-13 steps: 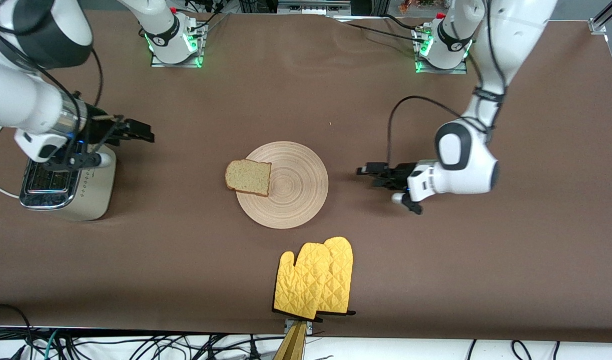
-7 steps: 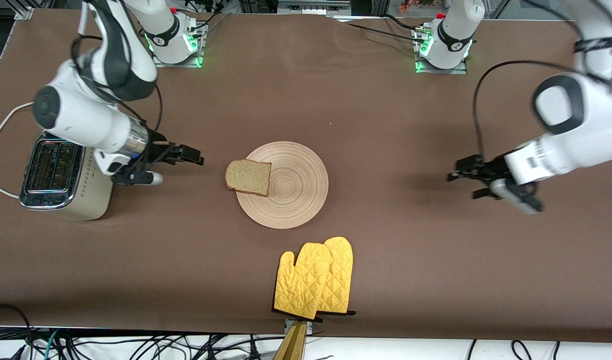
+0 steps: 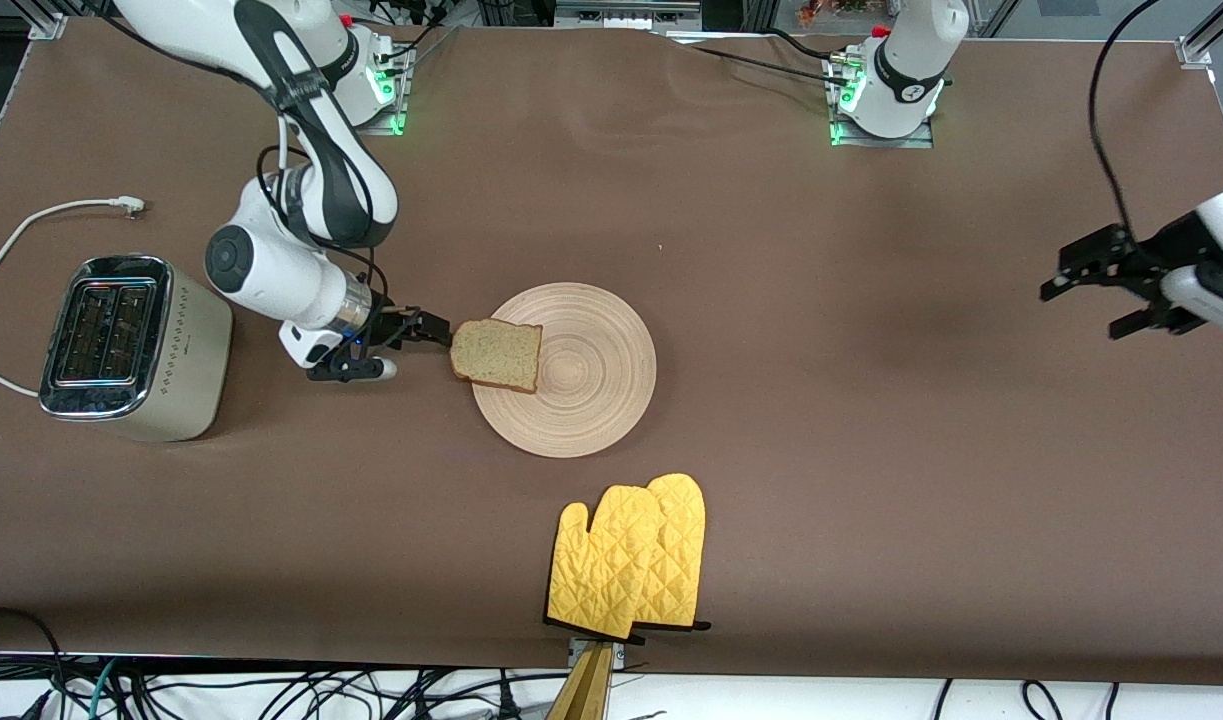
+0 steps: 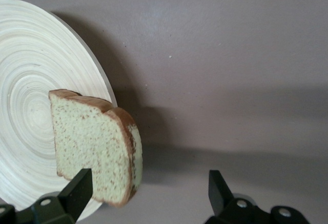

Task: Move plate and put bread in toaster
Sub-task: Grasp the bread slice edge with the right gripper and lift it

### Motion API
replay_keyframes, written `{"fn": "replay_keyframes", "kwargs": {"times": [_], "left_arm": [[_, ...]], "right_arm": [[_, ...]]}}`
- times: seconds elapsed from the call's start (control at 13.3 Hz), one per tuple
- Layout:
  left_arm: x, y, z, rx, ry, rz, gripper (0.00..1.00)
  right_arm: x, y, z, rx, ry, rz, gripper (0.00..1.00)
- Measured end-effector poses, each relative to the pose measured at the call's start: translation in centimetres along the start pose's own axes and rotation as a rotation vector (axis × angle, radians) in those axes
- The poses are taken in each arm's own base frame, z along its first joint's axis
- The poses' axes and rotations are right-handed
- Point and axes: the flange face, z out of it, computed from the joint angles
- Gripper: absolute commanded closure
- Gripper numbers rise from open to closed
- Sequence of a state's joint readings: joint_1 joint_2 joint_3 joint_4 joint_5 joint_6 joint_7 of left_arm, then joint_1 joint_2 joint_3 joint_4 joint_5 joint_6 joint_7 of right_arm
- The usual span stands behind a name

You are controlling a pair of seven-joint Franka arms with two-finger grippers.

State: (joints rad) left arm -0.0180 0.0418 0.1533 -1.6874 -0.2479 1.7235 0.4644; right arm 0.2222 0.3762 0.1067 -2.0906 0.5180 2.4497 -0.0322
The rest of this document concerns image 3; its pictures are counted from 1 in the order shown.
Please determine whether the small metal bracket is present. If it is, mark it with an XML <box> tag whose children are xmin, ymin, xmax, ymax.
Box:
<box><xmin>567</xmin><ymin>637</ymin><xmax>628</xmax><ymax>671</ymax></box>

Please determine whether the cream and chrome toaster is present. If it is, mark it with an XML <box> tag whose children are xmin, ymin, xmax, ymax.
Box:
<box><xmin>38</xmin><ymin>254</ymin><xmax>235</xmax><ymax>444</ymax></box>

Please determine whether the brown bread slice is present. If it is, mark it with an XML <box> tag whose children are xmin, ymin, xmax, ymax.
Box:
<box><xmin>448</xmin><ymin>318</ymin><xmax>545</xmax><ymax>395</ymax></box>

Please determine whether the aluminium frame profile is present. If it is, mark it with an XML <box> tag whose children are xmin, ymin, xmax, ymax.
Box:
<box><xmin>29</xmin><ymin>0</ymin><xmax>109</xmax><ymax>42</ymax></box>
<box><xmin>1175</xmin><ymin>0</ymin><xmax>1223</xmax><ymax>71</ymax></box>

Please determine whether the round wooden plate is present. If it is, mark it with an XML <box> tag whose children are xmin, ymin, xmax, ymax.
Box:
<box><xmin>470</xmin><ymin>282</ymin><xmax>659</xmax><ymax>460</ymax></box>

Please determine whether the black left arm base cable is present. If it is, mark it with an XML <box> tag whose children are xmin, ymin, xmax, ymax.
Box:
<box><xmin>666</xmin><ymin>35</ymin><xmax>844</xmax><ymax>83</ymax></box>

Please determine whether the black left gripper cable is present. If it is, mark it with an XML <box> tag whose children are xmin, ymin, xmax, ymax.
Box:
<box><xmin>1087</xmin><ymin>0</ymin><xmax>1164</xmax><ymax>243</ymax></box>

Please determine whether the yellow quilted oven mitt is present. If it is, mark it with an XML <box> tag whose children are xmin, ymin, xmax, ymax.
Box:
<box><xmin>631</xmin><ymin>473</ymin><xmax>713</xmax><ymax>632</ymax></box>
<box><xmin>545</xmin><ymin>485</ymin><xmax>664</xmax><ymax>642</ymax></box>

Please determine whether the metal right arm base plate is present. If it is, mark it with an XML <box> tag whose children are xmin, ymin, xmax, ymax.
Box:
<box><xmin>351</xmin><ymin>38</ymin><xmax>414</xmax><ymax>137</ymax></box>

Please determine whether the teal cable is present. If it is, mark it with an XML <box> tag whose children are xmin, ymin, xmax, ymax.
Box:
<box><xmin>87</xmin><ymin>657</ymin><xmax>122</xmax><ymax>720</ymax></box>

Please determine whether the looped black floor cable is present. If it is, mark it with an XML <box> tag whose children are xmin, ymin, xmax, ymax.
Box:
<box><xmin>0</xmin><ymin>606</ymin><xmax>69</xmax><ymax>720</ymax></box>

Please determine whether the brown table cover sheet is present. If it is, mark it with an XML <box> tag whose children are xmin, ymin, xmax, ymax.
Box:
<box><xmin>0</xmin><ymin>17</ymin><xmax>1223</xmax><ymax>687</ymax></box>

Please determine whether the white toaster power cord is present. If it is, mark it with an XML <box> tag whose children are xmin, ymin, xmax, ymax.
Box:
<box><xmin>0</xmin><ymin>196</ymin><xmax>148</xmax><ymax>398</ymax></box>

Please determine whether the grey metal box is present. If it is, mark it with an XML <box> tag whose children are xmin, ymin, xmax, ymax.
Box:
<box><xmin>554</xmin><ymin>0</ymin><xmax>703</xmax><ymax>31</ymax></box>

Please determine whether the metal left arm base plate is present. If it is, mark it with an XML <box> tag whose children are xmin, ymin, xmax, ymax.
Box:
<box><xmin>827</xmin><ymin>55</ymin><xmax>937</xmax><ymax>150</ymax></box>

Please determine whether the wooden beam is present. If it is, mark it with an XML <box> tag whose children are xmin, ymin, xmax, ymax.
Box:
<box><xmin>545</xmin><ymin>644</ymin><xmax>615</xmax><ymax>720</ymax></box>

